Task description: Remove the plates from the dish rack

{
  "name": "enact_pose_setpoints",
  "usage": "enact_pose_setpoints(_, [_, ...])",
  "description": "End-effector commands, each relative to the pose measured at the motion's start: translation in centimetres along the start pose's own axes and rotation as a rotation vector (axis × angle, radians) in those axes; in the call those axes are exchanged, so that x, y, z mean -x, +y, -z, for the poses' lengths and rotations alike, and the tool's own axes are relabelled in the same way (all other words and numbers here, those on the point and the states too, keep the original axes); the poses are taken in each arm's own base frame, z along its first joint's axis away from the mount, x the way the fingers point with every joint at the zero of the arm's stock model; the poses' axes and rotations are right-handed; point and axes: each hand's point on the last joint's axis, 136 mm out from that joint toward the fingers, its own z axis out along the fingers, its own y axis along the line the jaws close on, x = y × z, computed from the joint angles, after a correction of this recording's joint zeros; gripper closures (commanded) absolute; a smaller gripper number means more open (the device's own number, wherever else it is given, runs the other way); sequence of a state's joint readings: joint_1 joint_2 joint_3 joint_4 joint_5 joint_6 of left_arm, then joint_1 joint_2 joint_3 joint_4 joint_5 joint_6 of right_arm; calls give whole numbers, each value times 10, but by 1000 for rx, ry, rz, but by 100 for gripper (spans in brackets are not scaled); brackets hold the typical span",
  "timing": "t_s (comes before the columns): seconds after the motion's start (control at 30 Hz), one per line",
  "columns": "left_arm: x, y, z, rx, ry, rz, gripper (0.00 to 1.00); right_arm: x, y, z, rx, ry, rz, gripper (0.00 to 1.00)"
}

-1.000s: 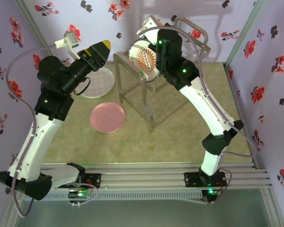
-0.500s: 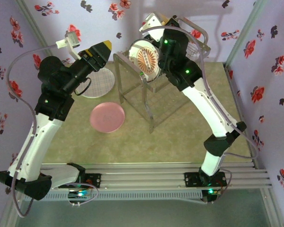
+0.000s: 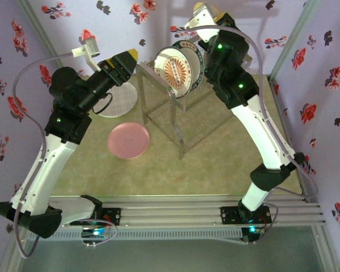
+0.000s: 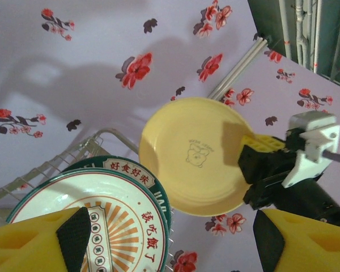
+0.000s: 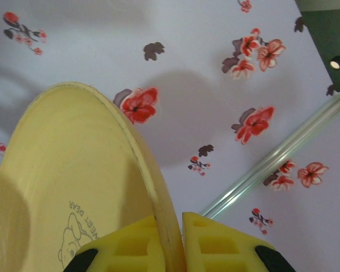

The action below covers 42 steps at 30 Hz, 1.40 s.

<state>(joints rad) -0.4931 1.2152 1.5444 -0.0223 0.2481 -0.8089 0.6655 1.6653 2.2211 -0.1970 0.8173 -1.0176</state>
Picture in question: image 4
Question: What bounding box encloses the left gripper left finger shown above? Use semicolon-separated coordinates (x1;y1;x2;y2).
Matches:
0;206;92;272

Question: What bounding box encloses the metal wire dish rack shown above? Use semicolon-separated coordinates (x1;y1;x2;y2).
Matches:
0;129;178;272

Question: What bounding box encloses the yellow plate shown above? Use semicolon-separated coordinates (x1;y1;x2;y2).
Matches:
138;96;256;218

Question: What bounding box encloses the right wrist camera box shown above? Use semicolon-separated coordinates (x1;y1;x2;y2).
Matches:
282;110;340;188

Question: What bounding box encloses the white plate orange sunburst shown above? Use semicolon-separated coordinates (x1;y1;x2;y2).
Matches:
5;167;170;272

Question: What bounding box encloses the white rod pair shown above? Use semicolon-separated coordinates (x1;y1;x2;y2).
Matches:
209;33;271;99

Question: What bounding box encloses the white plate green rim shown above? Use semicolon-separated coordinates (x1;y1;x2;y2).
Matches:
58;155;173;227

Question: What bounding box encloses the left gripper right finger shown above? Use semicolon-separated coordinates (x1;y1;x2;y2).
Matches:
253;208;340;272

